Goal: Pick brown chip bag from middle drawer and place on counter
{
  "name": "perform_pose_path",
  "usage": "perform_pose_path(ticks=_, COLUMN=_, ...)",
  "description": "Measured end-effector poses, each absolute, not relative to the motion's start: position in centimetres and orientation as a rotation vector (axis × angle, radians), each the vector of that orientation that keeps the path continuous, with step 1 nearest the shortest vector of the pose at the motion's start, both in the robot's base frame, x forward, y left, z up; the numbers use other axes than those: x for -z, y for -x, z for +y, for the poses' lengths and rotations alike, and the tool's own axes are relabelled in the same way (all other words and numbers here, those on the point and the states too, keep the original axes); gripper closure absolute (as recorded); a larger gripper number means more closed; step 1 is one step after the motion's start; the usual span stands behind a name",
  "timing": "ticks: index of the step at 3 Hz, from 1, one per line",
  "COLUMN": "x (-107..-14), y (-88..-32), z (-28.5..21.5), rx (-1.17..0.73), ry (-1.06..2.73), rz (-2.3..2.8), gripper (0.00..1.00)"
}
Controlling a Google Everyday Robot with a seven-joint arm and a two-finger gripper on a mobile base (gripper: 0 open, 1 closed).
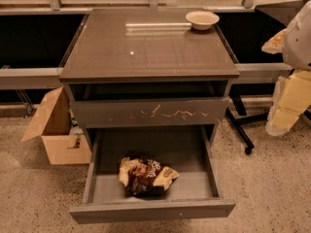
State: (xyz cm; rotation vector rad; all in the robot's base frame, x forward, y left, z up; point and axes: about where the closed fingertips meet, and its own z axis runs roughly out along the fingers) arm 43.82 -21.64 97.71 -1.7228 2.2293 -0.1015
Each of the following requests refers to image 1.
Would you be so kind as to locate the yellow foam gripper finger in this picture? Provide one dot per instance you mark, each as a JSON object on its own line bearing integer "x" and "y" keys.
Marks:
{"x": 274, "y": 44}
{"x": 291, "y": 98}

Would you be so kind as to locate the brown chip bag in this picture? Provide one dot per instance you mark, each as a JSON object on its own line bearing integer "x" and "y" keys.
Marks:
{"x": 141, "y": 177}

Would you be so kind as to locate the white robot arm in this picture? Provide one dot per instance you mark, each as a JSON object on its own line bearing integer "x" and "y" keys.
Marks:
{"x": 296, "y": 50}

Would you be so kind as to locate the grey drawer cabinet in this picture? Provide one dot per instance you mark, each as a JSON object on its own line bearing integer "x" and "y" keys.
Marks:
{"x": 145, "y": 53}

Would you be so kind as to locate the open grey middle drawer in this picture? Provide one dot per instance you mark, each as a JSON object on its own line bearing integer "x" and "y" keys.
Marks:
{"x": 184, "y": 148}

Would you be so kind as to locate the scratched closed top drawer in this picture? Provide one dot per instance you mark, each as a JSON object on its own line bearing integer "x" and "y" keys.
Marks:
{"x": 154, "y": 112}

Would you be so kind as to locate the beige paper bowl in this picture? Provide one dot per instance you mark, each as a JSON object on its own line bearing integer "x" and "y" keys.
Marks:
{"x": 202, "y": 20}

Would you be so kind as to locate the green bottle in box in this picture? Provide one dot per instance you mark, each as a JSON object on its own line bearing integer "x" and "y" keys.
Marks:
{"x": 73, "y": 121}

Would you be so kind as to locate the open cardboard box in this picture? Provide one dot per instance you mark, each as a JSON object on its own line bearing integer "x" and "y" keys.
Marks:
{"x": 52, "y": 123}

